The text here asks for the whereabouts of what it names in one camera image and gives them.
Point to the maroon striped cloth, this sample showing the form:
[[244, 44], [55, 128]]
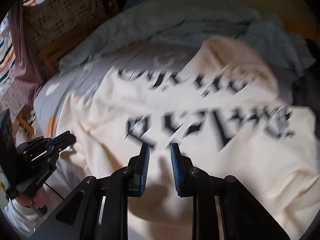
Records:
[[25, 67]]

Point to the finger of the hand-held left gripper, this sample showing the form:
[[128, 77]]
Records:
[[67, 143], [61, 137]]

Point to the person's left hand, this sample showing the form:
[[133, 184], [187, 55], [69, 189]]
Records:
[[37, 200]]

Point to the person's left forearm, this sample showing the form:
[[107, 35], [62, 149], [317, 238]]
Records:
[[17, 217]]

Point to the patterned beige curtain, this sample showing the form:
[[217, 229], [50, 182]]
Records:
[[70, 10]]

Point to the colourful striped cloth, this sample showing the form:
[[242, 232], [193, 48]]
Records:
[[5, 55]]

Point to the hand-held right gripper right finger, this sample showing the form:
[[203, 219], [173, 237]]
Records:
[[175, 170]]

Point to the cream printed hoodie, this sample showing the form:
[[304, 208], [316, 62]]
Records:
[[225, 167]]

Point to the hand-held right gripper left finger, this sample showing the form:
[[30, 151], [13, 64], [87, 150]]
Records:
[[145, 165]]

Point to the light blue duvet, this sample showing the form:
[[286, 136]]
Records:
[[175, 22]]

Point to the dark grey garment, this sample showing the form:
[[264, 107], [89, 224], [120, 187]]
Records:
[[302, 90]]

